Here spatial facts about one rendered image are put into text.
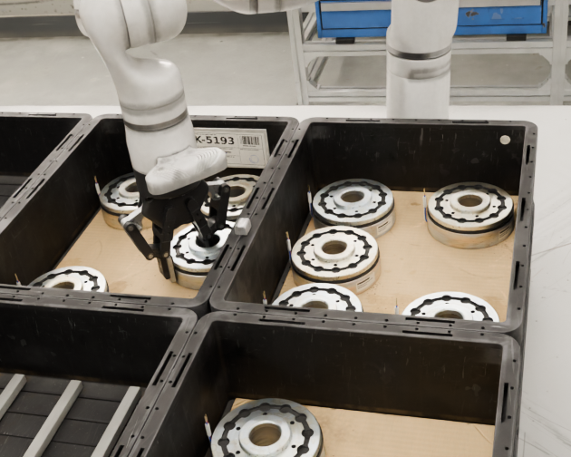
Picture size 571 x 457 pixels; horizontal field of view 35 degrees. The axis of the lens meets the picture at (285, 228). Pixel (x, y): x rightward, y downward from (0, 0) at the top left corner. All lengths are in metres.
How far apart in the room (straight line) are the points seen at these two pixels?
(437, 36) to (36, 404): 0.71
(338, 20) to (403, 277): 2.02
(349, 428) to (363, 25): 2.23
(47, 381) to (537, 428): 0.54
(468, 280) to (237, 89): 2.56
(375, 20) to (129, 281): 2.00
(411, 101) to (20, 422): 0.70
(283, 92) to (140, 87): 2.53
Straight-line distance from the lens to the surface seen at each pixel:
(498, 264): 1.08
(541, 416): 1.08
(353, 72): 3.55
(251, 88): 3.53
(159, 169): 0.96
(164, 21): 0.93
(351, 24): 3.01
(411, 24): 1.27
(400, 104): 1.34
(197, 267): 1.07
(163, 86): 0.96
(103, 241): 1.21
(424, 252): 1.10
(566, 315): 1.22
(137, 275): 1.13
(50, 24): 4.40
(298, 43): 3.05
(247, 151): 1.24
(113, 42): 0.93
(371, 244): 1.06
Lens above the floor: 1.48
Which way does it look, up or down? 34 degrees down
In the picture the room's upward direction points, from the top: 8 degrees counter-clockwise
